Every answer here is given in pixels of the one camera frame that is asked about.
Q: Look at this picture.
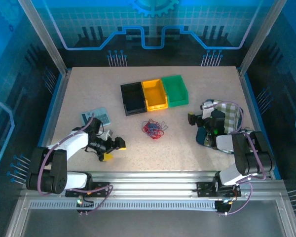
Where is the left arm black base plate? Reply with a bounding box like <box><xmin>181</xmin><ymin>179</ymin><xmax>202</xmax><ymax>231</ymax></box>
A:
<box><xmin>65</xmin><ymin>181</ymin><xmax>111</xmax><ymax>198</ymax></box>

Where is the green plastic bin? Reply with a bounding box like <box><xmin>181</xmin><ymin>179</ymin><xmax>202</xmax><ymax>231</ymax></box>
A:
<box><xmin>161</xmin><ymin>75</ymin><xmax>189</xmax><ymax>108</ymax></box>

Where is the aluminium frame post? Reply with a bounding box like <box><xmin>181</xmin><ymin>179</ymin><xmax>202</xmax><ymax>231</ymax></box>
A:
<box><xmin>17</xmin><ymin>0</ymin><xmax>70</xmax><ymax>75</ymax></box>
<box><xmin>238</xmin><ymin>0</ymin><xmax>288</xmax><ymax>75</ymax></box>

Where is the thin black cable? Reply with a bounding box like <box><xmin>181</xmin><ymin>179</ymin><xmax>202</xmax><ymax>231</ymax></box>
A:
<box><xmin>150</xmin><ymin>119</ymin><xmax>169</xmax><ymax>131</ymax></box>

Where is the small black controller board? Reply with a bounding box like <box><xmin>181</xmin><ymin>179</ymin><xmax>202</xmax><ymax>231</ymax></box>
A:
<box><xmin>216</xmin><ymin>199</ymin><xmax>234</xmax><ymax>215</ymax></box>
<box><xmin>75</xmin><ymin>195</ymin><xmax>95</xmax><ymax>215</ymax></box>

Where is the aluminium mounting rail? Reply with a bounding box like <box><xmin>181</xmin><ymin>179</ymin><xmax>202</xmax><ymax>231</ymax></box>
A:
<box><xmin>22</xmin><ymin>171</ymin><xmax>287</xmax><ymax>198</ymax></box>

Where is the thin red cable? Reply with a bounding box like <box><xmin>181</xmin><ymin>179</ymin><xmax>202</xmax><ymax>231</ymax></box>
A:
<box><xmin>141</xmin><ymin>120</ymin><xmax>165</xmax><ymax>139</ymax></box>

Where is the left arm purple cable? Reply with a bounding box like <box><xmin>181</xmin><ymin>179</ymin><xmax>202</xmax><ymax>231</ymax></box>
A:
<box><xmin>37</xmin><ymin>118</ymin><xmax>114</xmax><ymax>216</ymax></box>

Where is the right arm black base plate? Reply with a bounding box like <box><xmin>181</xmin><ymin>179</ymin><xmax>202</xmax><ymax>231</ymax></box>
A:
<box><xmin>196</xmin><ymin>181</ymin><xmax>242</xmax><ymax>198</ymax></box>

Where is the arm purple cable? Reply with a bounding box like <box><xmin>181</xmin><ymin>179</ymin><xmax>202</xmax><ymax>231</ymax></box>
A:
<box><xmin>202</xmin><ymin>101</ymin><xmax>267</xmax><ymax>216</ymax></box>
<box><xmin>37</xmin><ymin>118</ymin><xmax>114</xmax><ymax>216</ymax></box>

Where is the yellow plastic bin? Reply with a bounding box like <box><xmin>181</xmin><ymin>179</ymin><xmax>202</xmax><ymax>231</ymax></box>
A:
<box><xmin>141</xmin><ymin>79</ymin><xmax>168</xmax><ymax>112</ymax></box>

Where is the black plastic bin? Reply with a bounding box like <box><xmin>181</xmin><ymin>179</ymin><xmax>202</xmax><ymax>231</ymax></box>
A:
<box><xmin>120</xmin><ymin>82</ymin><xmax>148</xmax><ymax>117</ymax></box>

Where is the slotted grey cable duct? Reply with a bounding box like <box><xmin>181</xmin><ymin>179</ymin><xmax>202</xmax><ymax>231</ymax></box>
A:
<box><xmin>29</xmin><ymin>201</ymin><xmax>218</xmax><ymax>210</ymax></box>

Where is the green checkered cloth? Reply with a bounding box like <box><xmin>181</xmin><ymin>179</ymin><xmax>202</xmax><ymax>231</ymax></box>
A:
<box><xmin>196</xmin><ymin>99</ymin><xmax>245</xmax><ymax>149</ymax></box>

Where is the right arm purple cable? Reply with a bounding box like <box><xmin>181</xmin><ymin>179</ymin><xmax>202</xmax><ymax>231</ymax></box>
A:
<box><xmin>202</xmin><ymin>101</ymin><xmax>267</xmax><ymax>216</ymax></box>

